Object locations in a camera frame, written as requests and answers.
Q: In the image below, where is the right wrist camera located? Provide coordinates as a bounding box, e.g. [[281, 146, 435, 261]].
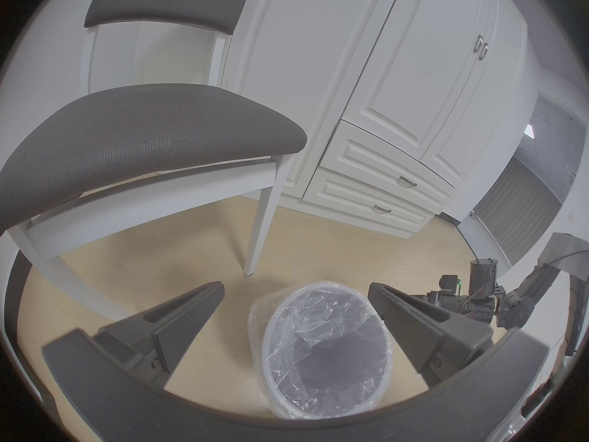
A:
[[439, 273, 464, 294]]

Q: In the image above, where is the clear plastic bag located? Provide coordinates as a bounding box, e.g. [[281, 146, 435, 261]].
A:
[[248, 281, 395, 418]]

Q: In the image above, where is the bed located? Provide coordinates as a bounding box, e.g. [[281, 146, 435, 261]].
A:
[[458, 155, 578, 270]]

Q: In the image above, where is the white wardrobe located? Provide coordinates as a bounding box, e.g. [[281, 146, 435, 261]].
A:
[[221, 0, 530, 240]]

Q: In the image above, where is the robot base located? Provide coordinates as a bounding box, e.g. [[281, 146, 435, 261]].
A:
[[506, 339, 571, 442]]

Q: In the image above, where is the white chair grey seat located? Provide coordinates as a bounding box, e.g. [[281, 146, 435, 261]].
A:
[[0, 0, 308, 326]]

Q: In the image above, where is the white trash bin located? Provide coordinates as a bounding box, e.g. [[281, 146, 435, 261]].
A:
[[261, 284, 394, 420]]

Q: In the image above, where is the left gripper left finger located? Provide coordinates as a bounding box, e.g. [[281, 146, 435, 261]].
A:
[[94, 281, 226, 382]]

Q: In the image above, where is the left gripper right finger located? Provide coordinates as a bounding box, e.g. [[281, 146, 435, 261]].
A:
[[367, 282, 494, 388]]

